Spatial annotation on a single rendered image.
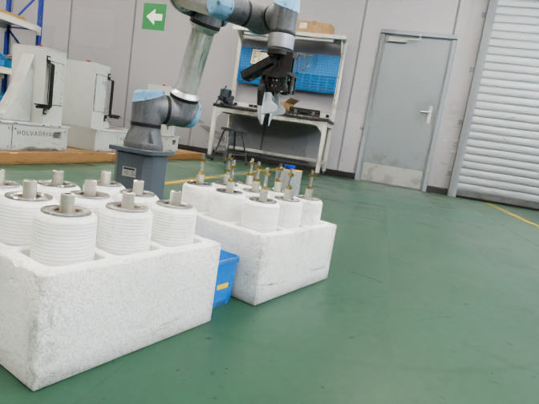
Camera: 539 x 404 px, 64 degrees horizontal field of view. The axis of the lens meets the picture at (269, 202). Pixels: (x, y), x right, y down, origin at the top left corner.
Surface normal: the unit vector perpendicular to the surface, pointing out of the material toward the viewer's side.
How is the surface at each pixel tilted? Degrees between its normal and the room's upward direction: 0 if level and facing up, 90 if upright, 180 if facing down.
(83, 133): 90
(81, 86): 90
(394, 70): 90
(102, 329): 90
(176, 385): 0
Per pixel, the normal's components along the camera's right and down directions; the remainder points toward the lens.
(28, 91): 0.96, 0.18
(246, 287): -0.58, 0.04
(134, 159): -0.25, 0.11
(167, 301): 0.82, 0.21
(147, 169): 0.50, 0.21
